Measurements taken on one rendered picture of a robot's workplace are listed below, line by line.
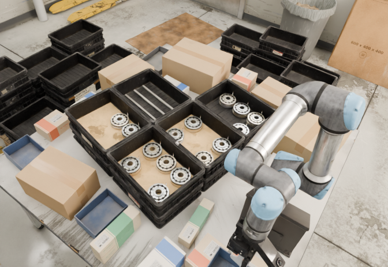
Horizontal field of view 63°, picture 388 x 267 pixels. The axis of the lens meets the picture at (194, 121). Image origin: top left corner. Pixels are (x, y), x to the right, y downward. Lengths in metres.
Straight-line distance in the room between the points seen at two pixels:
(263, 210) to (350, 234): 1.90
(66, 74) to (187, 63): 1.12
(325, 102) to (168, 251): 0.88
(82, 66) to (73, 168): 1.41
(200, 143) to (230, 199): 0.34
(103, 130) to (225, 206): 0.78
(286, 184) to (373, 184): 2.17
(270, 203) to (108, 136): 1.16
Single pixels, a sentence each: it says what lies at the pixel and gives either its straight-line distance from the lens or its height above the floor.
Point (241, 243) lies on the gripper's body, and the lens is 1.01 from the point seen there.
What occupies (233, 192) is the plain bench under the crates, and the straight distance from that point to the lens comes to 1.75.
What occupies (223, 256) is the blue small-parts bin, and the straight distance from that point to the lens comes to 1.17.
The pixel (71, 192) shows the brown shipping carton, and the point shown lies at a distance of 1.60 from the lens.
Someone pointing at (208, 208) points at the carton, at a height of 0.76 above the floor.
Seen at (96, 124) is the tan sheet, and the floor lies 0.83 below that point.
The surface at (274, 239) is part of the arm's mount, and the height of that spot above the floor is 0.78.
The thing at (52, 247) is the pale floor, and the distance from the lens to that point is 2.48.
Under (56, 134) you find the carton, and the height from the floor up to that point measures 0.73.
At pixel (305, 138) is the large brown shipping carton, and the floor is 0.90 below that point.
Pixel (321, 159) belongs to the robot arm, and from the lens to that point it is 1.32.
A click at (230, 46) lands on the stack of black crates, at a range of 3.35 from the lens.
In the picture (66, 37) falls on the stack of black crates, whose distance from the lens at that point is 3.33.
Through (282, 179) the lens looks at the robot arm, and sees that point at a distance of 0.93.
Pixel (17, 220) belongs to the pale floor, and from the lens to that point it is 2.66.
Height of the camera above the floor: 2.17
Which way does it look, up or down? 46 degrees down
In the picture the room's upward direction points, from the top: 5 degrees clockwise
